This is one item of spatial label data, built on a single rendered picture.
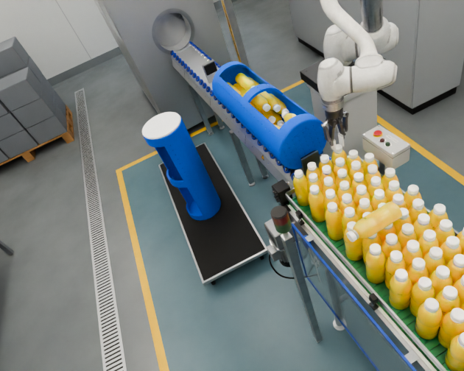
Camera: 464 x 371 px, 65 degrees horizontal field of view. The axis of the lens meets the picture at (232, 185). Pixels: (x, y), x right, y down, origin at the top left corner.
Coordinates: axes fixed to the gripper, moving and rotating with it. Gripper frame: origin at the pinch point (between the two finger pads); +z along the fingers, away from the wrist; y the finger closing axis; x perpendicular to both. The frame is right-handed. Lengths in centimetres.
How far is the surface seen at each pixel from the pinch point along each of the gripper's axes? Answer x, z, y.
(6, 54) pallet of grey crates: -391, 4, 171
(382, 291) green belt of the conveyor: 57, 25, 25
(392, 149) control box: 16.2, 5.1, -17.2
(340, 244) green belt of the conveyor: 31.0, 24.9, 24.3
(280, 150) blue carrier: -15.3, 1.1, 22.0
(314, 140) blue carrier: -14.9, 6.1, 3.3
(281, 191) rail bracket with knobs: -4.6, 15.0, 30.9
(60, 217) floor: -213, 116, 195
